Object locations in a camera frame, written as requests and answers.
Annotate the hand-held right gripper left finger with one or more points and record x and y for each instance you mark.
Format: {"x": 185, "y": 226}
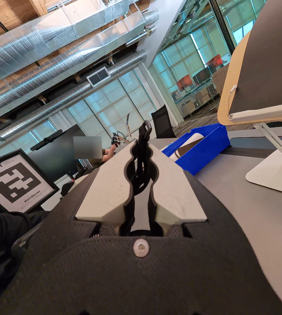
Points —
{"x": 101, "y": 197}

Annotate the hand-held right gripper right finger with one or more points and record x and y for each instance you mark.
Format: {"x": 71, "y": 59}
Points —
{"x": 180, "y": 197}

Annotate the person's left forearm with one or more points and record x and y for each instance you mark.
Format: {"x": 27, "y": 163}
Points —
{"x": 3, "y": 246}

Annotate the white roll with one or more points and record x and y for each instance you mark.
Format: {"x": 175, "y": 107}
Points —
{"x": 189, "y": 145}

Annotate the blue plastic bin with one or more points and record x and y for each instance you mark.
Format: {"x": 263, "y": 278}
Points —
{"x": 205, "y": 147}

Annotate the large black monitor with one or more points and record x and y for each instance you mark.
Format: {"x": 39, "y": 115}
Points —
{"x": 57, "y": 162}

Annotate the black office chair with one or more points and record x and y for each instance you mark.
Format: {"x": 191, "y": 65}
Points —
{"x": 163, "y": 123}

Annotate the black video bar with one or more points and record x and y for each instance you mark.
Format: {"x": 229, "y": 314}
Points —
{"x": 46, "y": 140}

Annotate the black framed tag sign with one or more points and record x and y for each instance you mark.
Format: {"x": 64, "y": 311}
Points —
{"x": 15, "y": 182}

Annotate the white board stand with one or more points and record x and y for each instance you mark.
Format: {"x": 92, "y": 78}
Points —
{"x": 274, "y": 172}

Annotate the orange 3D printer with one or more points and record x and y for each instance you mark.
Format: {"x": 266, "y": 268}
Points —
{"x": 216, "y": 61}
{"x": 184, "y": 82}

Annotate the white vent grille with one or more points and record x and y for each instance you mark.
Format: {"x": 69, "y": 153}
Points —
{"x": 98, "y": 77}

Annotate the wooden board with black mat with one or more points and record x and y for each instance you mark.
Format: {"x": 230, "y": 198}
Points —
{"x": 269, "y": 59}

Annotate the silver ventilation duct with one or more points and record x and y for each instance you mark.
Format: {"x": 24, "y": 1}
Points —
{"x": 42, "y": 115}
{"x": 32, "y": 49}

